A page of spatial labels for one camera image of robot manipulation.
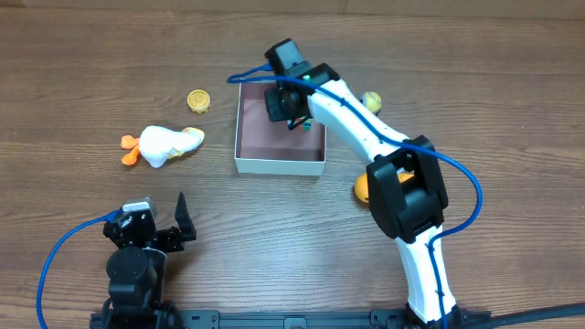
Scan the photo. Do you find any small orange round wheel toy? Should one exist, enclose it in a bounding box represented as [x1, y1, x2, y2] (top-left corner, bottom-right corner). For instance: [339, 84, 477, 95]
[186, 90, 211, 113]

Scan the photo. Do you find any white plush duck toy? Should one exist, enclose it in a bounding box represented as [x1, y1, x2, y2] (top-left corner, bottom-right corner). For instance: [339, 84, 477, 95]
[121, 125, 205, 168]

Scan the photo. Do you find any white cardboard box pink inside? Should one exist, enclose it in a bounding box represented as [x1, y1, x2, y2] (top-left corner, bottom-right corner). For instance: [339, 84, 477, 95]
[234, 83, 326, 176]

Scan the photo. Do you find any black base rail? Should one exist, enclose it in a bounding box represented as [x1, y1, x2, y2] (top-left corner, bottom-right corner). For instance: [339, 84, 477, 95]
[90, 309, 493, 329]

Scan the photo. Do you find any colourful puzzle cube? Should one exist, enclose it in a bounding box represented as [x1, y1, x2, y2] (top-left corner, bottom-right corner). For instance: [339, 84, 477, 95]
[294, 117, 313, 132]

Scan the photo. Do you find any orange rubber toy figure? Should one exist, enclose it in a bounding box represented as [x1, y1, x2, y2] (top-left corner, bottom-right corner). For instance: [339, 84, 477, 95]
[354, 171, 414, 203]

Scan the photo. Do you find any yellow ball with grey stripes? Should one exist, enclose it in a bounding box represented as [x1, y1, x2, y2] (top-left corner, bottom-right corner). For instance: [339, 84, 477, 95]
[360, 91, 382, 115]

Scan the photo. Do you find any thick black cable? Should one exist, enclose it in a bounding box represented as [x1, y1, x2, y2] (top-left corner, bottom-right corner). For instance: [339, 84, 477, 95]
[465, 302, 585, 329]

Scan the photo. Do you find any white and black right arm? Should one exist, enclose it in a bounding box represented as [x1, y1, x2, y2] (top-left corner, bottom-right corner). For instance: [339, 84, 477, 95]
[266, 63, 457, 328]

